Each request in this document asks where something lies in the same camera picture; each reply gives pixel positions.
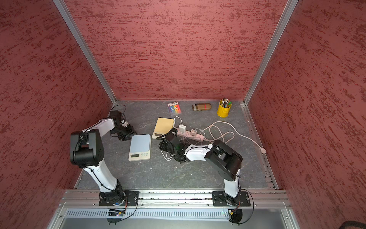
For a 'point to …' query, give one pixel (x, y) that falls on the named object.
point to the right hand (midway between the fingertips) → (158, 146)
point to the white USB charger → (182, 128)
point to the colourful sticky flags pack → (174, 108)
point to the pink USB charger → (193, 132)
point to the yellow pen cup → (222, 111)
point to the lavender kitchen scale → (140, 147)
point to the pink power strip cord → (263, 150)
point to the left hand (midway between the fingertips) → (134, 137)
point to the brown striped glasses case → (202, 106)
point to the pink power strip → (188, 134)
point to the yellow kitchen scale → (163, 126)
